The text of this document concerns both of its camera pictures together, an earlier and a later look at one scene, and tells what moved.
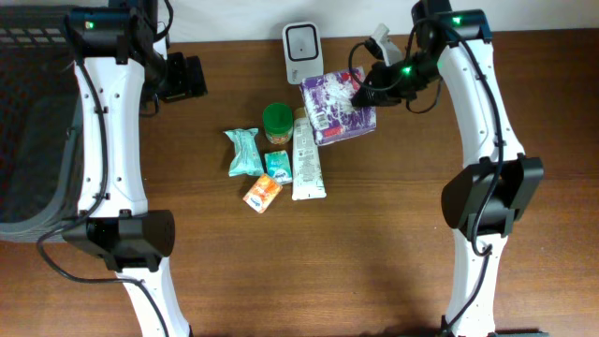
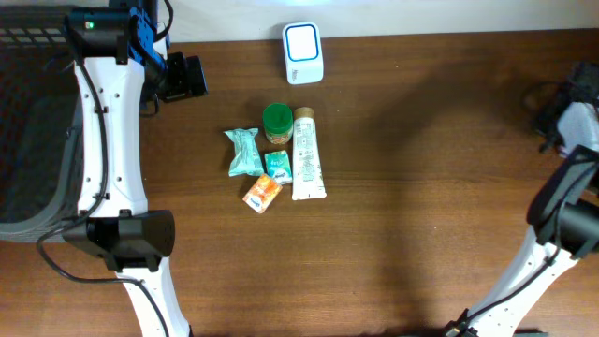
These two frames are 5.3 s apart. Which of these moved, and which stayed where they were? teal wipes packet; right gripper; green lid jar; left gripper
Moved: right gripper
Stayed: teal wipes packet; left gripper; green lid jar
